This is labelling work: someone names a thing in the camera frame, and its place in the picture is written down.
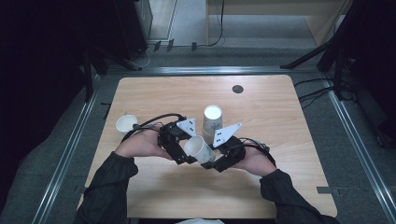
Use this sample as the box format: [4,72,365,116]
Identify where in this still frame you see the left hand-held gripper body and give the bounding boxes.
[157,118,198,158]

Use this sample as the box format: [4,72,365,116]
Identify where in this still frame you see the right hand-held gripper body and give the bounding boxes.
[212,122,248,167]

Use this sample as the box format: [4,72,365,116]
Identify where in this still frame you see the plain white paper cup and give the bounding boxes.
[200,128,218,146]

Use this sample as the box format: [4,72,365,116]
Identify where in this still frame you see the person's right hand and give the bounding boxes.
[232,146,277,178]

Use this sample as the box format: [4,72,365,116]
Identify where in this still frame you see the person's left hand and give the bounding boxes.
[114,128,173,161]

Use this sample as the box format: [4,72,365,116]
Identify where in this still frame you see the white cloth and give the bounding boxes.
[176,218,224,224]

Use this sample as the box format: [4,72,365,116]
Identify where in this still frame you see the black metal stand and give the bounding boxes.
[81,46,142,104]

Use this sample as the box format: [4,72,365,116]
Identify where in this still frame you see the black cabinet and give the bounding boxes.
[113,0,153,61]

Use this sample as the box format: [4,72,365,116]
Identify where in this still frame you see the black tripod stand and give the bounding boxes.
[279,0,356,101]

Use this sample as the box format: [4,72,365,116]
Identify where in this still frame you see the dark curtain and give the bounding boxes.
[0,0,120,216]

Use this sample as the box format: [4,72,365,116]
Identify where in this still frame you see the light wooden desk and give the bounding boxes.
[205,0,353,48]

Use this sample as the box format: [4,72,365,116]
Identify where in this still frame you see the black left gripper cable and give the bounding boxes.
[120,112,188,144]

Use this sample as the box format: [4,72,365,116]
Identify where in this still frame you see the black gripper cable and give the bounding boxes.
[239,137,277,167]
[120,112,188,144]

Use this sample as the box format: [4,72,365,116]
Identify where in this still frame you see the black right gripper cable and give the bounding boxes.
[239,137,277,167]

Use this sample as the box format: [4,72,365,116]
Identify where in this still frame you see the long metal floor rail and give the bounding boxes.
[31,74,101,224]
[106,65,318,77]
[323,77,396,224]

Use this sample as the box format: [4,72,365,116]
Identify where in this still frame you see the white floor cable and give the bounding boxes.
[133,45,153,68]

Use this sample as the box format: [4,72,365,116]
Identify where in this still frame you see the black floor cables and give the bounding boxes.
[293,77,334,110]

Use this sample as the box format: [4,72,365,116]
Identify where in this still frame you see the hanging black cable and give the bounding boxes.
[207,0,226,48]

